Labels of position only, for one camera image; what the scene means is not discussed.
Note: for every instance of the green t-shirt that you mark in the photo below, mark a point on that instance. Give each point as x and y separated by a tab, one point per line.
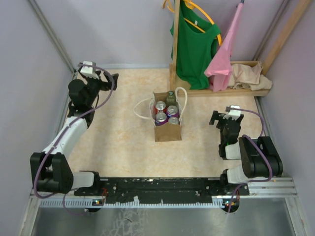
197	45

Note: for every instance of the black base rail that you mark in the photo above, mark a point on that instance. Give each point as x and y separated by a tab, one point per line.
155	190

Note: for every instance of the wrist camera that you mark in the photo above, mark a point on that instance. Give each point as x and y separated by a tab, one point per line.
233	112
87	68

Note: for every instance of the beige cloth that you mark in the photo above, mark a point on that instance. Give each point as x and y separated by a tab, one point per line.
248	77

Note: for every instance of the purple soda can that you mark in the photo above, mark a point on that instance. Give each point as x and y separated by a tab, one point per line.
161	118
172	111

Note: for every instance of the pink t-shirt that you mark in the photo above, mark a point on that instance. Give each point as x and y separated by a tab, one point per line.
219	70

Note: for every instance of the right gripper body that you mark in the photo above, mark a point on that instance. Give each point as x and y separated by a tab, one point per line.
222	136

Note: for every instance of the wooden pole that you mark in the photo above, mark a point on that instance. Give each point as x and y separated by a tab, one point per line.
284	33

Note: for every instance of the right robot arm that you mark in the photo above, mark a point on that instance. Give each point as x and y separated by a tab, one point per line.
260	161

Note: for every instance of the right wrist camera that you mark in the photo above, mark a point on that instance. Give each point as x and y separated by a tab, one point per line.
233	112

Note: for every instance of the wooden clothes rack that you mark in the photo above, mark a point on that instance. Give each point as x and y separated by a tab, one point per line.
176	82

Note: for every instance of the red soda can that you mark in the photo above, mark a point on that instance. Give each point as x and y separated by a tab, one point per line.
173	120

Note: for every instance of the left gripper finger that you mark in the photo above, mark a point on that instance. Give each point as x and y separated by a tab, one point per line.
114	76
110	85

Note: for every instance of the green cap glass bottle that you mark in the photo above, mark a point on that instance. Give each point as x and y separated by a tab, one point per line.
170	99

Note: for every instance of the red cola can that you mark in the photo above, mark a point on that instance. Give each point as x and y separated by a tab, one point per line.
160	107

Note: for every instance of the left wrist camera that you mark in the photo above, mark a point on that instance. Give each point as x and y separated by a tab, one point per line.
87	68

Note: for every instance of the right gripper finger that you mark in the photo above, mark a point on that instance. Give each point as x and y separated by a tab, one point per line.
215	116
221	122

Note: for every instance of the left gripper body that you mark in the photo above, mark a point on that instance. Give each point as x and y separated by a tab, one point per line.
95	85

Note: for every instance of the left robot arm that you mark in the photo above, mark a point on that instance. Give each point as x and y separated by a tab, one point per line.
50	170

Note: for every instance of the brown canvas bag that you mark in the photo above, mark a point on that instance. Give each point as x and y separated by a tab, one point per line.
165	132

